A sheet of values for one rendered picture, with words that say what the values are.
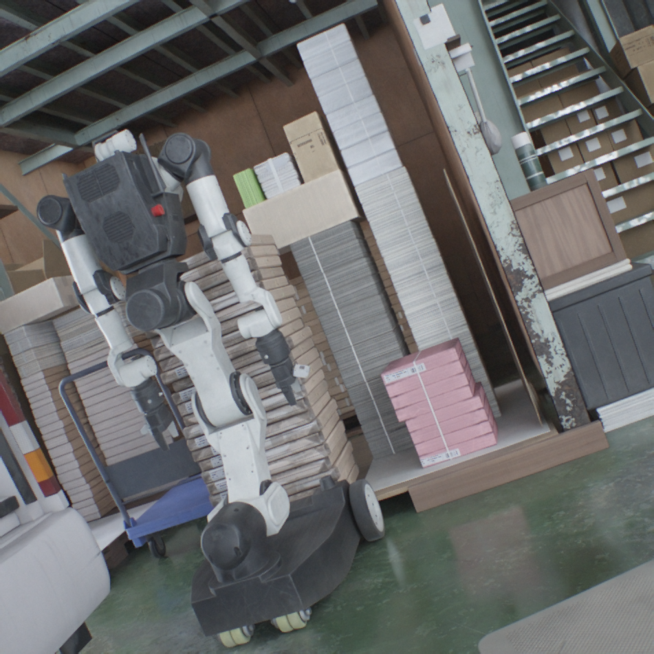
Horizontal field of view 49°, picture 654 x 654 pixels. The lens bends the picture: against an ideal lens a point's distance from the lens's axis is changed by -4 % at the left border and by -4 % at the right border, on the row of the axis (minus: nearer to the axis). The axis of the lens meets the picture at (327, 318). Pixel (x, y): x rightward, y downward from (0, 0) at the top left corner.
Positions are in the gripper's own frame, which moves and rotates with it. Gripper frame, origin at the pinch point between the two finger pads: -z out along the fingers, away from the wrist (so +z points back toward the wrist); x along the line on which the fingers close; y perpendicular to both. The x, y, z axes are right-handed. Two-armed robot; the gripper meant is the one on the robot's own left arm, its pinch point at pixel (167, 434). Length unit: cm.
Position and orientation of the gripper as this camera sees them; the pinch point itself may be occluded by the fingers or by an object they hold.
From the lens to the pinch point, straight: 240.6
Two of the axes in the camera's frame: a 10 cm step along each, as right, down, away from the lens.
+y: -9.2, 3.6, 1.9
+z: -3.9, -8.9, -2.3
